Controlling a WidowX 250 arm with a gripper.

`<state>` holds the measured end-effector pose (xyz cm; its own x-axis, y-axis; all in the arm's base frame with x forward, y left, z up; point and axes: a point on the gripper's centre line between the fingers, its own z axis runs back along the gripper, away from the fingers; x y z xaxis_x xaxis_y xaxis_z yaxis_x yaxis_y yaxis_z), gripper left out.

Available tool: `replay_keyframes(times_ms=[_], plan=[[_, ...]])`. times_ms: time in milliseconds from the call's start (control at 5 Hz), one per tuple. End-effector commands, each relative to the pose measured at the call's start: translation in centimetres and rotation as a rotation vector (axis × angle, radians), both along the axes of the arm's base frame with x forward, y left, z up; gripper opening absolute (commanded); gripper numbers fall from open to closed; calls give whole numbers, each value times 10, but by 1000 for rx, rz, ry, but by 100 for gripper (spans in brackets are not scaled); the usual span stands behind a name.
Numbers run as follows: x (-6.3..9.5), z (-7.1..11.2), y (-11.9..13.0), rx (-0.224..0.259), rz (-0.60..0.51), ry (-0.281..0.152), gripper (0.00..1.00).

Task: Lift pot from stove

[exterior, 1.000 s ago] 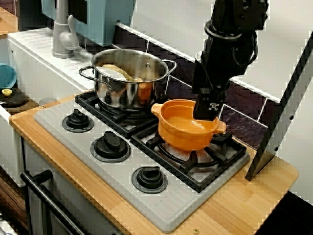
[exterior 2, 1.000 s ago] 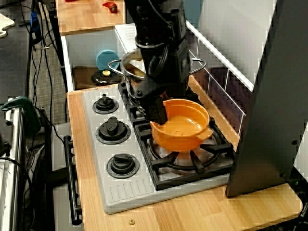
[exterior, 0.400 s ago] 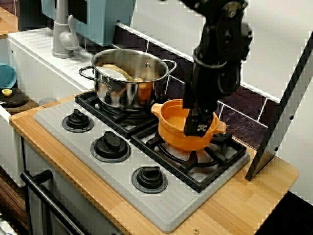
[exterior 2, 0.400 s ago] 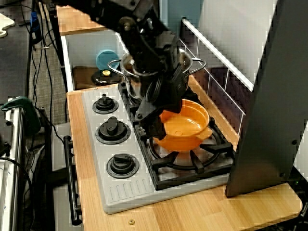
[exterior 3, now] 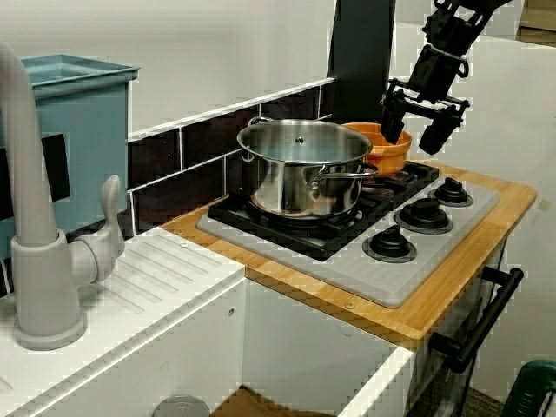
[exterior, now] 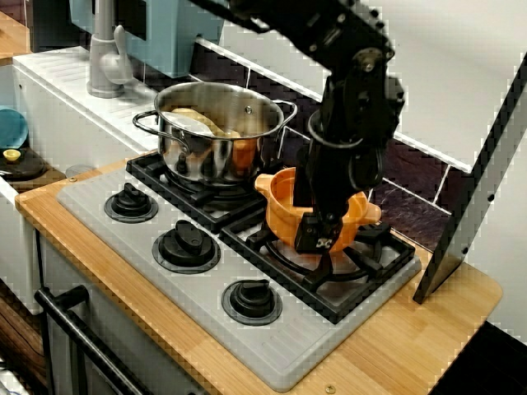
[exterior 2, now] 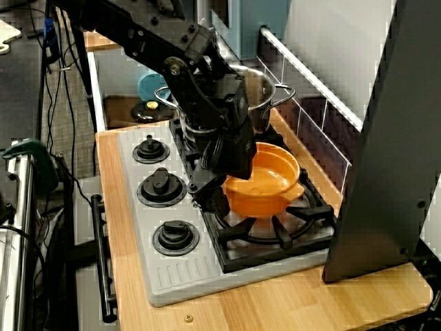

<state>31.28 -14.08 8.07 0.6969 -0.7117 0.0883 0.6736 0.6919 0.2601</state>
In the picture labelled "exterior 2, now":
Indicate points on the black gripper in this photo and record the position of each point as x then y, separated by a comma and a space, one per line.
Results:
237, 151

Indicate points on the orange plastic pot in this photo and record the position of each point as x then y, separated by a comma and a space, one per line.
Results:
272, 179

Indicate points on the black stove knob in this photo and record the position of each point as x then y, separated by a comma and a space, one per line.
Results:
150, 150
175, 238
161, 188

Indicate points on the grey stove top panel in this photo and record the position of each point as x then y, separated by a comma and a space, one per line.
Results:
141, 220

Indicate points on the stainless steel pot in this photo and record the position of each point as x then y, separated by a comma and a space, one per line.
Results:
263, 91

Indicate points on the black burner grate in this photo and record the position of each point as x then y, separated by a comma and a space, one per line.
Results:
286, 238
177, 134

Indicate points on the black lid yellow knob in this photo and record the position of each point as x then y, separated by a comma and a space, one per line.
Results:
146, 113

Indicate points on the wooden countertop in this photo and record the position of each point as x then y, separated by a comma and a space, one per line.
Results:
275, 303

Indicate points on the blue round plate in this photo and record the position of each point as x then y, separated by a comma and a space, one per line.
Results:
150, 86

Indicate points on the dark tiled backsplash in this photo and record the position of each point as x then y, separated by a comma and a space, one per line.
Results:
310, 113

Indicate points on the white kitchen cabinet front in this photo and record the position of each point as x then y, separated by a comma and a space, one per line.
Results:
82, 276

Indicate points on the white sink unit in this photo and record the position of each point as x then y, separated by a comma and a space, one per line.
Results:
113, 79

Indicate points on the green clamp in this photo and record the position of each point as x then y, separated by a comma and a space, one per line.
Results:
38, 162

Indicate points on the tall black side panel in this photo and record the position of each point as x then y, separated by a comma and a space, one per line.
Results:
389, 155

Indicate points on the black desk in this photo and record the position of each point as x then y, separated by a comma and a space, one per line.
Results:
19, 93

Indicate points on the black metal frame leg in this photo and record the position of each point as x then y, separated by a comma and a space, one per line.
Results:
82, 69

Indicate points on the aluminium frame rail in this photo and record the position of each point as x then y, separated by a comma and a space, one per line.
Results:
19, 224

